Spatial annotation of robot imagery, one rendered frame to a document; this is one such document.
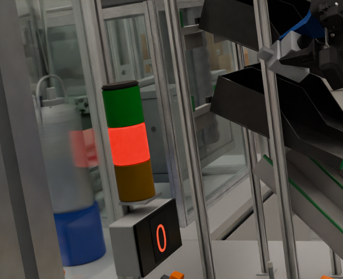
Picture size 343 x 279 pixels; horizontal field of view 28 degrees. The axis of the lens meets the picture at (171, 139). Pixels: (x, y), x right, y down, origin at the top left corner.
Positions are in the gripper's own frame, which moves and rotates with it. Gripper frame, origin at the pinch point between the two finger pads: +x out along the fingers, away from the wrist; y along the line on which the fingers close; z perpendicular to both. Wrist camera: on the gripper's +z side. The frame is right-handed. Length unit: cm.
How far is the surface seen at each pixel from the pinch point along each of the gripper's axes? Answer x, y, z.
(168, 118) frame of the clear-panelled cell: 65, -48, -57
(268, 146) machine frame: 67, -87, -130
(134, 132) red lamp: 15.4, 25.9, 18.9
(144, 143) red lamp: 15.3, 26.3, 16.7
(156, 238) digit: 17.6, 35.7, 8.3
